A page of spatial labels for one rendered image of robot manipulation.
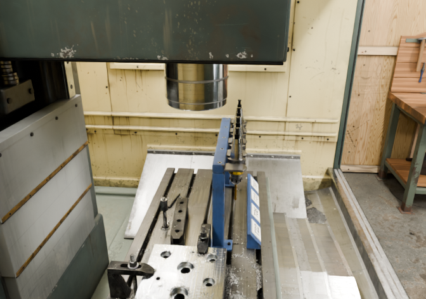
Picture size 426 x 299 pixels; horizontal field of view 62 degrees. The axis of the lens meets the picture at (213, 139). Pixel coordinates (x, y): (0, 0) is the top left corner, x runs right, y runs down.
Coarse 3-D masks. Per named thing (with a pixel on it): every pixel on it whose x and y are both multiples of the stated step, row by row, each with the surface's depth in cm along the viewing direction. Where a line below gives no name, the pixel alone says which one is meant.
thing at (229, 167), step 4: (228, 164) 114; (232, 164) 114; (236, 164) 114; (240, 164) 114; (224, 168) 112; (228, 168) 112; (232, 168) 112; (236, 168) 112; (240, 168) 112; (244, 168) 112
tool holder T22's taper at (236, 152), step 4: (236, 140) 114; (240, 140) 115; (232, 144) 116; (236, 144) 114; (240, 144) 115; (232, 148) 116; (236, 148) 115; (240, 148) 115; (232, 152) 116; (236, 152) 115; (240, 152) 115; (232, 156) 116; (236, 156) 115; (240, 156) 116
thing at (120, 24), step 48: (0, 0) 73; (48, 0) 72; (96, 0) 72; (144, 0) 71; (192, 0) 70; (240, 0) 69; (288, 0) 69; (0, 48) 77; (48, 48) 76; (96, 48) 75; (144, 48) 74; (192, 48) 73; (240, 48) 73; (288, 48) 73
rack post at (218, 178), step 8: (216, 176) 113; (224, 176) 114; (216, 184) 114; (224, 184) 116; (216, 192) 116; (224, 192) 118; (216, 200) 117; (216, 208) 118; (216, 216) 119; (216, 224) 120; (216, 232) 122; (216, 240) 123; (224, 240) 127; (232, 240) 127
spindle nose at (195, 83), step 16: (176, 64) 80; (192, 64) 79; (208, 64) 80; (176, 80) 82; (192, 80) 81; (208, 80) 81; (224, 80) 85; (176, 96) 83; (192, 96) 82; (208, 96) 83; (224, 96) 86
